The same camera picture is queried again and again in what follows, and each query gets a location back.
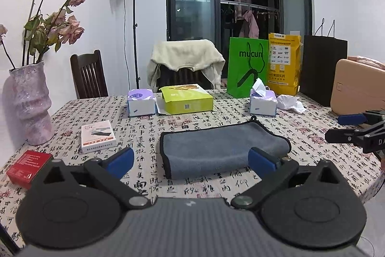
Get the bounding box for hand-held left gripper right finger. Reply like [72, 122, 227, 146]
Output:
[230, 146, 342, 211]

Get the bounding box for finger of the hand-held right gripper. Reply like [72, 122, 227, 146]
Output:
[337, 112, 370, 126]
[325, 128, 361, 144]

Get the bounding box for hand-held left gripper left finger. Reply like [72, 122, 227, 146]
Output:
[42, 147, 151, 211]

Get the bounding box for grey towel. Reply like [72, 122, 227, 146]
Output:
[159, 115, 292, 180]

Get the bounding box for beige case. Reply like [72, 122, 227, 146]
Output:
[330, 58, 385, 116]

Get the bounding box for white flat box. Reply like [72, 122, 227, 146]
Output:
[81, 120, 114, 154]

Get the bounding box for purple tissue box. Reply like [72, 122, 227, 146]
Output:
[126, 88, 157, 117]
[250, 78, 278, 117]

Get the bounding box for black paper bag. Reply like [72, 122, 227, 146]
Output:
[300, 19, 348, 107]

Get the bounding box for crumpled white tissue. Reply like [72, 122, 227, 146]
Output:
[276, 94, 307, 113]

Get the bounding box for pink cloth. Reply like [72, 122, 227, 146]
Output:
[347, 55, 385, 69]

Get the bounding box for yellow paper bag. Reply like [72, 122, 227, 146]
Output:
[267, 33, 302, 96]

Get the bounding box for lime green carton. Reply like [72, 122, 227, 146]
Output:
[156, 84, 214, 115]

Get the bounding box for green paper bag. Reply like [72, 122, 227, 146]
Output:
[227, 37, 269, 99]

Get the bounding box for dark wooden chair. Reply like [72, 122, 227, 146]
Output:
[156, 64, 212, 92]
[70, 50, 109, 99]

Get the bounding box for red box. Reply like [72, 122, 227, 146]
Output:
[6, 150, 53, 190]

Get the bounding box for pink textured vase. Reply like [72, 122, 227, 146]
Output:
[9, 61, 55, 145]

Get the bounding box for cream fleece garment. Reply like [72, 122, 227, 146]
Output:
[147, 39, 225, 92]

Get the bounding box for hanging pink garment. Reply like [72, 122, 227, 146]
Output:
[239, 11, 259, 38]

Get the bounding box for dried pink roses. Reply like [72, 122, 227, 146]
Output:
[0, 0, 90, 69]

